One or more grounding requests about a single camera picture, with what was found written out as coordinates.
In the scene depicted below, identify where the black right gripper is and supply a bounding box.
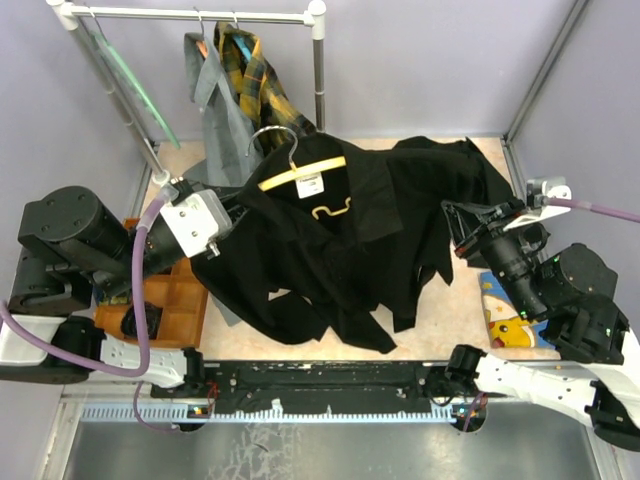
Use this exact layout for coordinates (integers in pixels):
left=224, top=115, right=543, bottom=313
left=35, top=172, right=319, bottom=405
left=440, top=196, right=545, bottom=321

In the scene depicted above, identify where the yellow hanger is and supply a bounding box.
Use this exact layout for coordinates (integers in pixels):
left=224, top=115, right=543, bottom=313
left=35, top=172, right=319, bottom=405
left=245, top=125, right=347, bottom=199

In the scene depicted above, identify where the black shirt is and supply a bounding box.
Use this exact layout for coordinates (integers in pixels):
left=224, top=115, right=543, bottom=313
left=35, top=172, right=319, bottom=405
left=190, top=131, right=506, bottom=355
left=393, top=136, right=514, bottom=205

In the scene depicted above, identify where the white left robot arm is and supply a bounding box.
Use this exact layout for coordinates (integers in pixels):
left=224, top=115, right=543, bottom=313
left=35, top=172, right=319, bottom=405
left=1, top=180, right=239, bottom=397

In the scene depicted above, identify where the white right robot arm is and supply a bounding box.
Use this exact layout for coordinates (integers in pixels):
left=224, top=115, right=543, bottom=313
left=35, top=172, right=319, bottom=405
left=442, top=200, right=639, bottom=452

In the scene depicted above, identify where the grey shirt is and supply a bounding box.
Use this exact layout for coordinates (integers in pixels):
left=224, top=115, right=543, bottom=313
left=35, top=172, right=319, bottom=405
left=180, top=31, right=266, bottom=326

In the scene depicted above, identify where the yellow plaid shirt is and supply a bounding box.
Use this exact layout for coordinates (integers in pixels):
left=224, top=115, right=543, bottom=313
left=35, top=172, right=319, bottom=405
left=214, top=22, right=317, bottom=136

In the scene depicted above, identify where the green hanger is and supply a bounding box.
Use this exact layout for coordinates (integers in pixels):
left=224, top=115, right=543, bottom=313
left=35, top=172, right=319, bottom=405
left=90, top=31, right=181, bottom=149

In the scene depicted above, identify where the orange wooden tray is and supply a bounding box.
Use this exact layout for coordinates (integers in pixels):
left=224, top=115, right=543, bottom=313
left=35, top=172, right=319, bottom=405
left=94, top=217, right=208, bottom=349

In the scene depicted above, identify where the blue pikachu cloth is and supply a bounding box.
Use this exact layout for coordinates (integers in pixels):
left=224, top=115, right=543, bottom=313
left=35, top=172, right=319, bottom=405
left=479, top=271, right=555, bottom=350

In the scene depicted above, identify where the black coiled item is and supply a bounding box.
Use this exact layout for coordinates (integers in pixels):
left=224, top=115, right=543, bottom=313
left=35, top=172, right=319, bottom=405
left=121, top=301, right=164, bottom=339

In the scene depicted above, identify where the white clothes rack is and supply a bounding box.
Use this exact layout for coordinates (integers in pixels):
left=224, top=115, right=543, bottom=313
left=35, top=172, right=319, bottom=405
left=47, top=1, right=327, bottom=186

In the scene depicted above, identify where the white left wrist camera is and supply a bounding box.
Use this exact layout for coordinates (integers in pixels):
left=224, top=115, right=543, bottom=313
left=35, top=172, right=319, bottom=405
left=160, top=178, right=232, bottom=258

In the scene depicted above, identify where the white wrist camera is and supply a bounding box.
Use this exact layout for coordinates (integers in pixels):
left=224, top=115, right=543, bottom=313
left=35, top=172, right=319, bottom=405
left=503, top=176, right=572, bottom=231
left=160, top=178, right=232, bottom=258

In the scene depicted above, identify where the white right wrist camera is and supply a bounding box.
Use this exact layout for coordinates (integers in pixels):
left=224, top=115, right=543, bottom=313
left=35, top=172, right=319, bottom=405
left=503, top=176, right=572, bottom=231

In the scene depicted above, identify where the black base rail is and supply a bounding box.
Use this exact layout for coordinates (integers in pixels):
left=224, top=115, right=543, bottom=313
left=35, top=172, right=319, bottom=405
left=151, top=361, right=478, bottom=415

